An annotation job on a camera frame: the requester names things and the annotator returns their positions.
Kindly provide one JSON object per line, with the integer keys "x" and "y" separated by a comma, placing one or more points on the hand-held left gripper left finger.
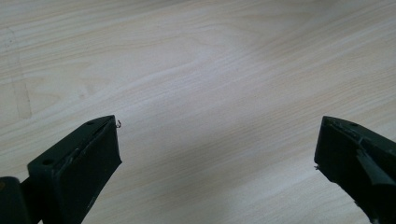
{"x": 77, "y": 174}

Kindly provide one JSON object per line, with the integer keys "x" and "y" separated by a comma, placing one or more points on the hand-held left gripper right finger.
{"x": 348, "y": 155}

